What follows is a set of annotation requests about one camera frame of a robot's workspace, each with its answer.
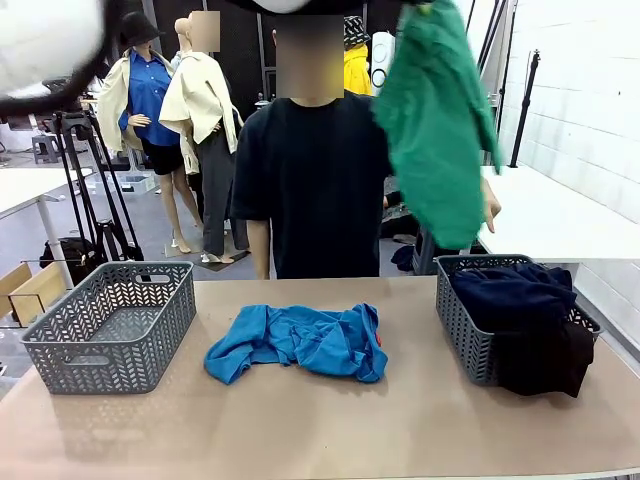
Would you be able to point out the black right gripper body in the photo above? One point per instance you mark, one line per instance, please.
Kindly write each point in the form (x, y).
(412, 2)

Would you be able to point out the navy blue garment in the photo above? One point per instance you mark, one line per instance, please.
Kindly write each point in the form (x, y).
(510, 295)

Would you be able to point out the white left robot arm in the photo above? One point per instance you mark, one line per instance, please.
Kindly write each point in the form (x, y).
(45, 40)

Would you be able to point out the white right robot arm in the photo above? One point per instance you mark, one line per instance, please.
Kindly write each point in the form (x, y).
(282, 5)

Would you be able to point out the person's left hand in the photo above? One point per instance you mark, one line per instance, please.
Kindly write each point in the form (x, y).
(492, 207)

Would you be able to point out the mannequin with yellow hoodie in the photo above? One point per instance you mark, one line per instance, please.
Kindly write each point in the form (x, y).
(356, 70)

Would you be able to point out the black folded tripod stand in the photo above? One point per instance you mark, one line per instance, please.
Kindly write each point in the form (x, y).
(492, 45)

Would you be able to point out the black pole stand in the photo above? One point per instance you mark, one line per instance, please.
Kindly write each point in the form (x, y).
(524, 115)

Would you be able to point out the dark clothes heap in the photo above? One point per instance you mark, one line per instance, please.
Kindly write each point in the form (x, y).
(397, 215)

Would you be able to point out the person in dark T-shirt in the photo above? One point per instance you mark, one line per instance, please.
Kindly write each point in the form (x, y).
(310, 190)

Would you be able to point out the mannequin with cream jacket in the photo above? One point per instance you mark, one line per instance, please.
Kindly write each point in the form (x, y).
(197, 95)

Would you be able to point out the large white rectangular table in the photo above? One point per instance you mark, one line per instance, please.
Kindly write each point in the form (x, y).
(550, 220)

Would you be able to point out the mannequin with blue shirt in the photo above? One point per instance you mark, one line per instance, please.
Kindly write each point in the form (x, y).
(147, 95)

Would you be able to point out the gray plastic lattice basket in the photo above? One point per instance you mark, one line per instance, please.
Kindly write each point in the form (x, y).
(460, 320)
(60, 350)

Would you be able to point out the white storage box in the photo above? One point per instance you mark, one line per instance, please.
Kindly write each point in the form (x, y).
(137, 184)

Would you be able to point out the bright blue T-shirt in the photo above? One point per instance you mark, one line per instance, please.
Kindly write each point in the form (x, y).
(300, 340)

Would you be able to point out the small gray stool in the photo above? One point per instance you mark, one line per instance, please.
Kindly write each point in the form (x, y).
(46, 147)

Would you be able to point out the white table with round edge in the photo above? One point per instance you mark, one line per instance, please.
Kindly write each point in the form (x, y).
(25, 187)

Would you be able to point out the wooden board rack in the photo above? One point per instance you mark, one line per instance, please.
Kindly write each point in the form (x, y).
(35, 295)

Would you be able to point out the black camera tripod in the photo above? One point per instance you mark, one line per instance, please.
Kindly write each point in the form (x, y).
(75, 150)

